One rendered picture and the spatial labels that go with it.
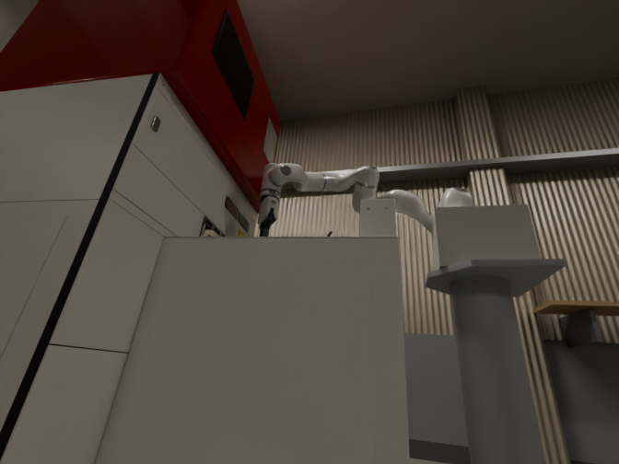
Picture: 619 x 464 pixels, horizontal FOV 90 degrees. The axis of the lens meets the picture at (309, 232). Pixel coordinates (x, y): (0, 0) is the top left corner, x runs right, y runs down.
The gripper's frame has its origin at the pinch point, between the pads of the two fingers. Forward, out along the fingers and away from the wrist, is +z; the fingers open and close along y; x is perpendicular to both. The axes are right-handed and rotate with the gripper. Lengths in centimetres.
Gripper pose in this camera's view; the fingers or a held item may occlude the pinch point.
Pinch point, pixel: (263, 234)
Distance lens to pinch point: 121.1
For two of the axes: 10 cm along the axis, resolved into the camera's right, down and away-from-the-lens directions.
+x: -8.6, -2.8, -4.3
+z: -0.8, 9.1, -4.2
